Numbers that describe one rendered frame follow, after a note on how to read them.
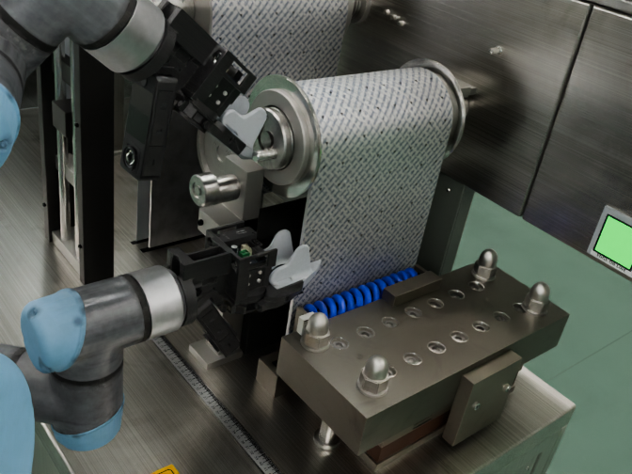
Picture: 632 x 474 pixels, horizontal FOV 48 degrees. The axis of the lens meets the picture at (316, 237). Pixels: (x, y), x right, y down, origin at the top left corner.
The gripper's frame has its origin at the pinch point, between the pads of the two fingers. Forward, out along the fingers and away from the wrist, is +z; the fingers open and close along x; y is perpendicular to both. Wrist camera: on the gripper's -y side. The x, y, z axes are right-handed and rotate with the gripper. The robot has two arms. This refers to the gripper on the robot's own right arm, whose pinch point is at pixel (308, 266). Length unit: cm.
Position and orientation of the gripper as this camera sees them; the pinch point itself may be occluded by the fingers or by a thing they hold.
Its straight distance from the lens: 92.1
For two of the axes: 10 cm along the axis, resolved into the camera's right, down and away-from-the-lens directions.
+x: -6.2, -4.8, 6.2
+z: 7.7, -2.2, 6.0
